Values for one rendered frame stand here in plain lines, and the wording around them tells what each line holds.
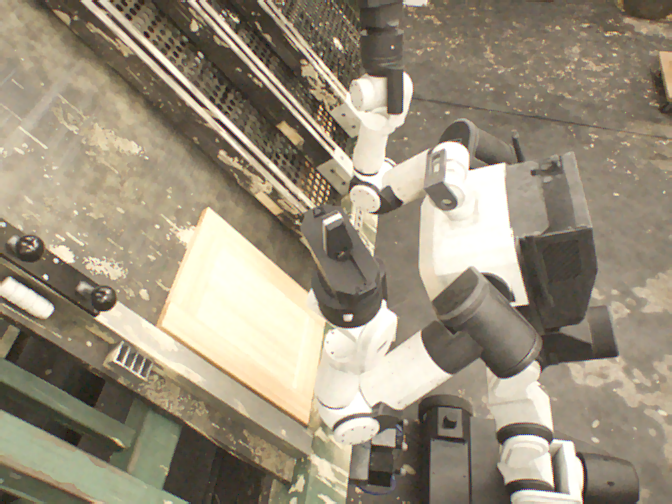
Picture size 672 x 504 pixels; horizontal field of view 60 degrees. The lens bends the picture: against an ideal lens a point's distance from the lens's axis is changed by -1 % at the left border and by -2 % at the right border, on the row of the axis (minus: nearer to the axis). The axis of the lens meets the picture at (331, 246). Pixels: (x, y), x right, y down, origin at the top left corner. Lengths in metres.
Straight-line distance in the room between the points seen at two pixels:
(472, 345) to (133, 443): 0.59
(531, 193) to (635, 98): 3.27
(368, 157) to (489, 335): 0.58
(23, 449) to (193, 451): 1.46
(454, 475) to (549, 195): 1.21
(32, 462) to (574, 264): 0.87
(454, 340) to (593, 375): 1.72
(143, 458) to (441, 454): 1.21
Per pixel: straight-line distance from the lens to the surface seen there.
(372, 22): 1.21
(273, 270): 1.36
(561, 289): 1.11
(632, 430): 2.56
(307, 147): 1.67
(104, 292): 0.88
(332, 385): 0.94
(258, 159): 1.41
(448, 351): 0.94
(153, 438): 1.11
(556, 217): 1.03
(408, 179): 1.33
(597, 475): 2.00
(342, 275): 0.65
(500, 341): 0.93
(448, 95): 3.94
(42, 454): 0.91
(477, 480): 2.09
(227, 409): 1.15
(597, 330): 1.34
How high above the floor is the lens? 2.07
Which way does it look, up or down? 47 degrees down
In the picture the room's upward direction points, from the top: straight up
